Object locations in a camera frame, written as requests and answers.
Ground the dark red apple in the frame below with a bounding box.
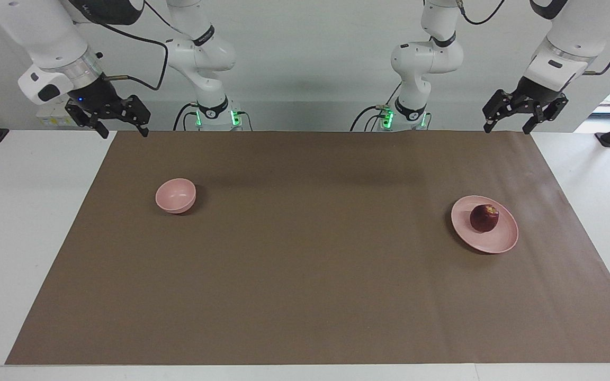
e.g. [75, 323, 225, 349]
[469, 204, 500, 233]

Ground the pink bowl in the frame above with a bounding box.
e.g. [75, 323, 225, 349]
[155, 178, 198, 214]

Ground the pink plate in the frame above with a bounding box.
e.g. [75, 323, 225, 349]
[451, 195, 519, 254]

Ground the small white box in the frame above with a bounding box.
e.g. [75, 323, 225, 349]
[35, 102, 76, 129]

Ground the brown table mat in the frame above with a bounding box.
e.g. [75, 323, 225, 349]
[6, 131, 610, 365]

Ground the black right base cable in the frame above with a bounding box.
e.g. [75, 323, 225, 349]
[172, 102, 253, 132]

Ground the black base cable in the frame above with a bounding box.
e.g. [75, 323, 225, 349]
[172, 102, 253, 132]
[350, 84, 403, 132]

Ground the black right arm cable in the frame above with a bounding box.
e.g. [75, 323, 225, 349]
[88, 0, 200, 91]

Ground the black left base cable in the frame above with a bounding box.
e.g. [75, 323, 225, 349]
[350, 84, 403, 132]

